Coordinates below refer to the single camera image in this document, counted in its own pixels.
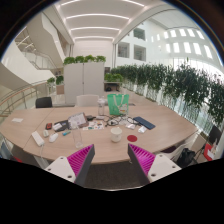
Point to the glass railing with wooden handrail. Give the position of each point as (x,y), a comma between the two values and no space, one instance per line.
(20,96)

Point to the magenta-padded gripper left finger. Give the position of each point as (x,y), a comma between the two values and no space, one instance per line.
(60,166)

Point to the black power adapter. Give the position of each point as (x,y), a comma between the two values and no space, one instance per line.
(90,117)

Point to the wooden planter with plants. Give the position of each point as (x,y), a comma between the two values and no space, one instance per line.
(59,85)

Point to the black chair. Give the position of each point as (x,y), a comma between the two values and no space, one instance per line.
(43,102)

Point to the red and black phone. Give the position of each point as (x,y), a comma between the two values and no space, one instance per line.
(48,126)

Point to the white cup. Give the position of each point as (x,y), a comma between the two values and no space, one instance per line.
(116,135)

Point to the ceiling light strips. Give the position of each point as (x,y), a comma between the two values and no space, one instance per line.
(96,16)

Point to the flat round red coaster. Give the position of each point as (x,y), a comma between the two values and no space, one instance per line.
(132,138)

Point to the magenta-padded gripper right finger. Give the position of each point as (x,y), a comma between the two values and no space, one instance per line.
(163,165)

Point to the small white box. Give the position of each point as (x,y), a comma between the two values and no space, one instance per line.
(142,129)

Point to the green tote bag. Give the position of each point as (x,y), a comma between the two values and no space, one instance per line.
(115,105)

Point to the white cabinet with plants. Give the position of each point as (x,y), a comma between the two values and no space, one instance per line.
(83,81)

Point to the black backpack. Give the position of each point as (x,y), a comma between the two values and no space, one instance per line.
(185,157)

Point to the clear tumbler with lid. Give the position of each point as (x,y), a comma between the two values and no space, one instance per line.
(101,107)

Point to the white power strip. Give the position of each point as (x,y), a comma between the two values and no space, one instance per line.
(37,138)

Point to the white computer mouse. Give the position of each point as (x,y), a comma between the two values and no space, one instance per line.
(53,137)

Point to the teal marker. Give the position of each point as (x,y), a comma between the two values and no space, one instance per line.
(66,133)

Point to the row of green hedge plants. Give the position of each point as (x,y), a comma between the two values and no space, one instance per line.
(176,83)

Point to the white card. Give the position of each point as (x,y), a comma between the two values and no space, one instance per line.
(57,126)

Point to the low green shrub planter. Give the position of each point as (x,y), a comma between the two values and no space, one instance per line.
(113,77)

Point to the colourful sticker sheet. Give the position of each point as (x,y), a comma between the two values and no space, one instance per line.
(94,126)

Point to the white paper sheet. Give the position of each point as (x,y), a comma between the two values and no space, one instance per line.
(17,120)

